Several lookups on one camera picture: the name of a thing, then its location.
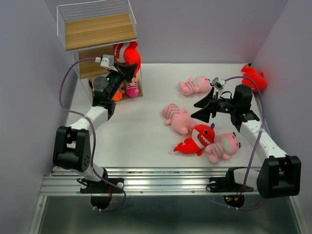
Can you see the red whale plush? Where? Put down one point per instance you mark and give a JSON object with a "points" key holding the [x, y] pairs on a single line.
{"points": [[127, 53]]}

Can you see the red shark plush open mouth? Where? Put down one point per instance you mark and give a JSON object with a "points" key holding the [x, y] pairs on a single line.
{"points": [[200, 137]]}

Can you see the large pink striped pig plush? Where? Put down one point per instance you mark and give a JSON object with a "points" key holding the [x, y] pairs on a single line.
{"points": [[179, 119]]}

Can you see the pink pig plush top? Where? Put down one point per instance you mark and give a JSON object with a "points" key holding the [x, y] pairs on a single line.
{"points": [[198, 84]]}

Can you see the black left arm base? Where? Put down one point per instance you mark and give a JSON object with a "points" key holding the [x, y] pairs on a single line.
{"points": [[104, 197]]}

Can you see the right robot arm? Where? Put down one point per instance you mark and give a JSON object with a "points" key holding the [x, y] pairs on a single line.
{"points": [[280, 173]]}

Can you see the white wire wooden shelf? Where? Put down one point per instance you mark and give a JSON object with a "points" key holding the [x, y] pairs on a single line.
{"points": [[90, 29]]}

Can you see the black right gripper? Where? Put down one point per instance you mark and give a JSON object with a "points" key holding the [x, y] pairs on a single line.
{"points": [[214, 103]]}

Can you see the red plush far corner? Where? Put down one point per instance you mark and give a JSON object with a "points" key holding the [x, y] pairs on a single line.
{"points": [[256, 76]]}

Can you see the boy doll magenta striped shirt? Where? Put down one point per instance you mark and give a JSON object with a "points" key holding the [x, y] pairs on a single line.
{"points": [[131, 88]]}

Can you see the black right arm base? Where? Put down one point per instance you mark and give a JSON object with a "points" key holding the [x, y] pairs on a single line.
{"points": [[234, 197]]}

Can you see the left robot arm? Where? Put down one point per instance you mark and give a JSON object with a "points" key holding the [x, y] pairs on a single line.
{"points": [[74, 147]]}

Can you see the boy doll orange pants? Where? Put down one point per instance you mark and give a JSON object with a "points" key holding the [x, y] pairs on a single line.
{"points": [[118, 95]]}

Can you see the boy doll magenta pants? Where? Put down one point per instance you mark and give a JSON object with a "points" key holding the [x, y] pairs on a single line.
{"points": [[91, 84]]}

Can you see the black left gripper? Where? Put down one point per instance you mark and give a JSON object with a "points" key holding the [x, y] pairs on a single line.
{"points": [[127, 71]]}

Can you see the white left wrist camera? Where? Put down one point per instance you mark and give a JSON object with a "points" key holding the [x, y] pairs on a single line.
{"points": [[106, 62]]}

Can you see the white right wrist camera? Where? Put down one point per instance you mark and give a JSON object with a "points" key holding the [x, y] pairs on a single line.
{"points": [[218, 83]]}

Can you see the pink pig plush bottom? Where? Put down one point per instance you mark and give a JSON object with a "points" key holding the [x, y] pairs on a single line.
{"points": [[223, 147]]}

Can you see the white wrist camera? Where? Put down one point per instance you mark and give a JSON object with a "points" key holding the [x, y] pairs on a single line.
{"points": [[218, 83], [106, 62]]}

